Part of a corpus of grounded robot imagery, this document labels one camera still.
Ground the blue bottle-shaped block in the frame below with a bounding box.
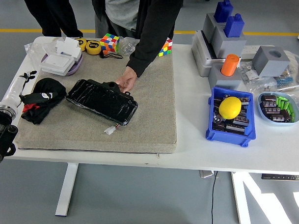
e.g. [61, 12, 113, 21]
[214, 0, 234, 24]
[223, 12, 245, 39]

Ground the white connector plug with wires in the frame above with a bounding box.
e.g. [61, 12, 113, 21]
[104, 124, 120, 136]

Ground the black rag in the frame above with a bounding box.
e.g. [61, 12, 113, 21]
[21, 77, 68, 126]

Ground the colourful puzzle cube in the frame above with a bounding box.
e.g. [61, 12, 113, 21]
[157, 36, 173, 58]
[99, 32, 120, 55]

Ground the grey block with round hole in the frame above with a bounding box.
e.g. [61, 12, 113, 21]
[251, 45, 292, 78]

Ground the yellow lemon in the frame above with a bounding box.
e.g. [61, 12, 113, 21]
[218, 96, 243, 120]

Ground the person's left hand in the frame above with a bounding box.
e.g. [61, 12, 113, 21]
[115, 66, 138, 93]

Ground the orange cylinder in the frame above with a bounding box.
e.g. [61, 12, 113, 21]
[220, 54, 241, 77]

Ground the person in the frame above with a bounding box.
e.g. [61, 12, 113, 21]
[89, 0, 186, 49]
[17, 0, 84, 38]

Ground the white power strip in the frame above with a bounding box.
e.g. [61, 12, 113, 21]
[241, 44, 275, 60]

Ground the white flat box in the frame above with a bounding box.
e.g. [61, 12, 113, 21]
[39, 52, 76, 77]

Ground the black glossy panel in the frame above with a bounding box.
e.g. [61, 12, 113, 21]
[64, 78, 139, 127]

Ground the yellow tape measure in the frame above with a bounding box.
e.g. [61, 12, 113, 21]
[85, 39, 101, 56]
[77, 37, 88, 51]

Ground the purple tray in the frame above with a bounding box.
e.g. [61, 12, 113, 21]
[40, 50, 84, 77]

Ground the grey box under table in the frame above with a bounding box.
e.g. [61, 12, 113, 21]
[199, 170, 219, 179]

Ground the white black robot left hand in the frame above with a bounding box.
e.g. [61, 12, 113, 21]
[4, 69, 54, 107]

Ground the grey-brown mat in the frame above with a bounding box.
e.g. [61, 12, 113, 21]
[15, 48, 181, 156]

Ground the blue plastic bin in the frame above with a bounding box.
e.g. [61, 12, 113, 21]
[206, 85, 258, 148]

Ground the black table control panel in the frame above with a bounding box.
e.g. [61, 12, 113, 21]
[261, 173, 299, 181]

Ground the clear bag of blue resistors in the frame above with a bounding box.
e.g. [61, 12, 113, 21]
[274, 68, 296, 89]

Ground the clear bag of metal parts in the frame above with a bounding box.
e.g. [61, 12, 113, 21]
[118, 36, 140, 56]

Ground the light blue dish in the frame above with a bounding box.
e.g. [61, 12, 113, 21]
[256, 91, 299, 128]

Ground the white table leg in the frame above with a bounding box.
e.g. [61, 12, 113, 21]
[54, 162, 79, 217]
[229, 171, 253, 224]

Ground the white open carton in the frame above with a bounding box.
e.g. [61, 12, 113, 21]
[42, 36, 82, 60]

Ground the light grey case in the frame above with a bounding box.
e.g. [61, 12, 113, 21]
[190, 29, 228, 78]

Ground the clear bag of small parts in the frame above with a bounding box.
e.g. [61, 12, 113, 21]
[236, 60, 262, 84]

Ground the black cable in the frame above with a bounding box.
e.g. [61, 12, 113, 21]
[210, 171, 218, 224]

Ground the black wrist strap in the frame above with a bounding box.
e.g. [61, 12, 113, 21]
[99, 52, 124, 60]

